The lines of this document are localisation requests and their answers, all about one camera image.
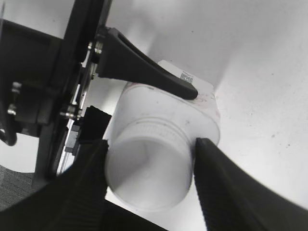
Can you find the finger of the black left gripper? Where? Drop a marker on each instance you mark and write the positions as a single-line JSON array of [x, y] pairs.
[[121, 60]]

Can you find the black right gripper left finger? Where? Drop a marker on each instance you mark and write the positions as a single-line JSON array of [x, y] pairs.
[[74, 201]]

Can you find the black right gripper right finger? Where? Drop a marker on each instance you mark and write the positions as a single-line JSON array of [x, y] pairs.
[[231, 200]]

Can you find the white square yogurt bottle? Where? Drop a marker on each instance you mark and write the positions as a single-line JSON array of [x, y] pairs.
[[152, 134]]

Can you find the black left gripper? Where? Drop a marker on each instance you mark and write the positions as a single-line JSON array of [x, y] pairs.
[[39, 76]]

